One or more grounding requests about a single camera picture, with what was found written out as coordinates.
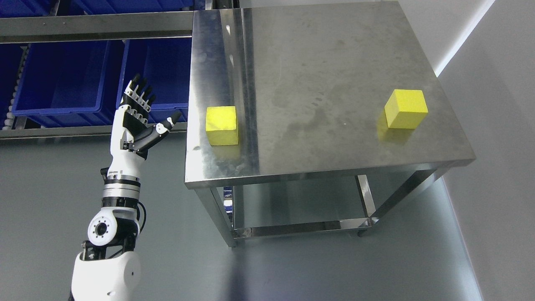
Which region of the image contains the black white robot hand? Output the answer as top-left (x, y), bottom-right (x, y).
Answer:
top-left (106, 74), bottom-right (182, 179)

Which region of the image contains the yellow foam block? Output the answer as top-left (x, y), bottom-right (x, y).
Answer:
top-left (206, 105), bottom-right (239, 145)
top-left (384, 89), bottom-right (428, 130)

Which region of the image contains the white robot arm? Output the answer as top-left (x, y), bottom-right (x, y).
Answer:
top-left (69, 166), bottom-right (146, 301)

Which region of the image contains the metal shelf rack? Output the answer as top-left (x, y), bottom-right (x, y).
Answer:
top-left (0, 0), bottom-right (241, 140)

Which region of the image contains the blue plastic bin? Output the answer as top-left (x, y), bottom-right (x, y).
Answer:
top-left (12, 41), bottom-right (124, 128)
top-left (115, 37), bottom-right (192, 123)

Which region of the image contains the stainless steel table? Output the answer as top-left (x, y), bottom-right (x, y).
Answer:
top-left (185, 1), bottom-right (476, 247)

